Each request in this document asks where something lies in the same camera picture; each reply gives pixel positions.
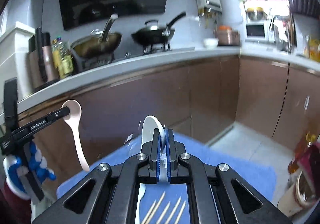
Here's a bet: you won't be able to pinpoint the black wok with lid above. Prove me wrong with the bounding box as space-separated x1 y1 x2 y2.
131 11 187 47

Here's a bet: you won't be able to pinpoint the gas stove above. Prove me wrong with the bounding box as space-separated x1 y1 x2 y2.
79 44 195 71

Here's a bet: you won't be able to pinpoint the blue gloved left hand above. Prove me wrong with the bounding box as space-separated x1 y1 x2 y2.
3 141 56 203

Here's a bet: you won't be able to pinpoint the yellow bottle by sink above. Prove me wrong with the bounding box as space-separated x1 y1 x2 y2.
304 35 320 62

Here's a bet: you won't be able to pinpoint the steel faucet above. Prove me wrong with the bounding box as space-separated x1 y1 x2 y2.
269 15 292 53

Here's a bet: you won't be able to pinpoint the steel bowl on microwave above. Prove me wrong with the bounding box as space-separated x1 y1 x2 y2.
246 7 267 21

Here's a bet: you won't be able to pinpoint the brown rice cooker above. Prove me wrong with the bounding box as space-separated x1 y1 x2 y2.
214 27 240 46

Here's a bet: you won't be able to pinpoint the blue towel mat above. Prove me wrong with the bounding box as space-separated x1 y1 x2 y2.
42 130 288 223

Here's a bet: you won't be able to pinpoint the white bowl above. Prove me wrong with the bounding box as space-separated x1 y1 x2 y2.
203 38 219 49

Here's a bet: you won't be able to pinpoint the brass wok with lid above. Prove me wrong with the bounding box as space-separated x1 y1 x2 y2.
71 14 122 59

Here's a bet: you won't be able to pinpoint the white microwave oven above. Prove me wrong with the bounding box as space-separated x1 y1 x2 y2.
245 20 269 42

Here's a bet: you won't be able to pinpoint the wooden chopstick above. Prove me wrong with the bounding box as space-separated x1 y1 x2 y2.
142 200 157 224
165 197 181 224
146 191 165 223
156 201 171 224
174 201 186 224

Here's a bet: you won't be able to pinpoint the brown lower cabinets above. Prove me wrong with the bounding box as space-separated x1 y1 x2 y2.
19 56 319 164

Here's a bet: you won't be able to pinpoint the white rice dispenser box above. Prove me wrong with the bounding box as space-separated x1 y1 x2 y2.
0 22 35 100

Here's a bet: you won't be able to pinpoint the pinkish white ceramic spoon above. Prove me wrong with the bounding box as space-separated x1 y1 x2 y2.
62 99 89 172

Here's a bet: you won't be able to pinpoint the red dustpan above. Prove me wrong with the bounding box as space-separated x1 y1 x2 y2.
287 137 319 193

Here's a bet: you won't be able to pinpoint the beige trash bin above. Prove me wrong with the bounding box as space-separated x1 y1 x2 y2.
277 171 318 217

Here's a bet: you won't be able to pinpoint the cooking oil bottle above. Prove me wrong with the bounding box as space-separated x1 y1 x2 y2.
52 36 74 79

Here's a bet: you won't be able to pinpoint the clear utensil holder wire rack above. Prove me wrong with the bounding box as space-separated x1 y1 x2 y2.
124 133 141 153

